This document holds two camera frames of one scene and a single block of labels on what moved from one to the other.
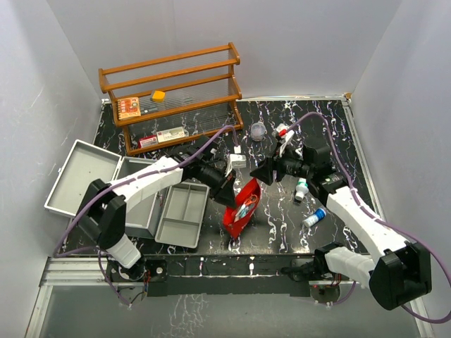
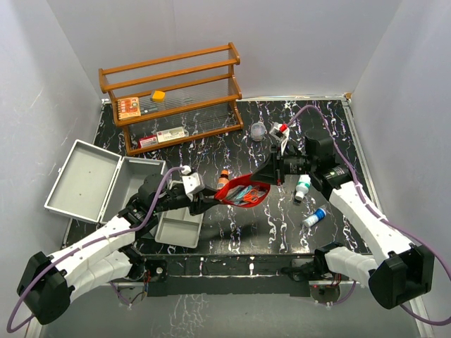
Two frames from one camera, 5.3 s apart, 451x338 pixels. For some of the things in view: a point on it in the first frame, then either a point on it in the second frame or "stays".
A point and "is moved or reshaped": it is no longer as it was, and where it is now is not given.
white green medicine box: [170, 134] stays
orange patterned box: [129, 108] stays
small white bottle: [301, 189] stays
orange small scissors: [253, 198] is moved or reshaped
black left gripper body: [215, 181] → [175, 201]
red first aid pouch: [237, 217] is moved or reshaped
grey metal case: [72, 170] stays
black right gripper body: [294, 166] stays
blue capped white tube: [320, 214] stays
